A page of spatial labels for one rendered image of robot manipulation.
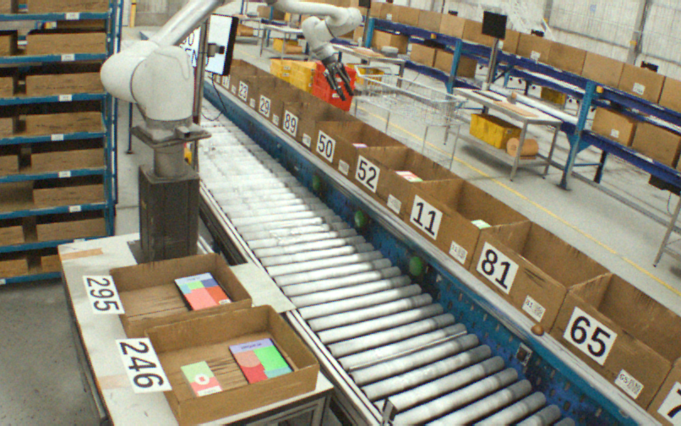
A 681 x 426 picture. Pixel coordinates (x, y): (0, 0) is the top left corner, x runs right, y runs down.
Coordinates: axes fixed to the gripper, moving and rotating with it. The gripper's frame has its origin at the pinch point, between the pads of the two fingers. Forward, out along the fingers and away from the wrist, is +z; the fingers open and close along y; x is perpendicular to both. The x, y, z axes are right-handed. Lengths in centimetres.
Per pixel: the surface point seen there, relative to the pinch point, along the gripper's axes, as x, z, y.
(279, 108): -60, -4, -2
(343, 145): 5.4, 19.8, 20.4
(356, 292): 50, 53, 80
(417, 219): 53, 47, 42
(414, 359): 83, 65, 94
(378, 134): -3.0, 27.7, -9.6
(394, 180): 41, 34, 33
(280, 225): 3, 32, 67
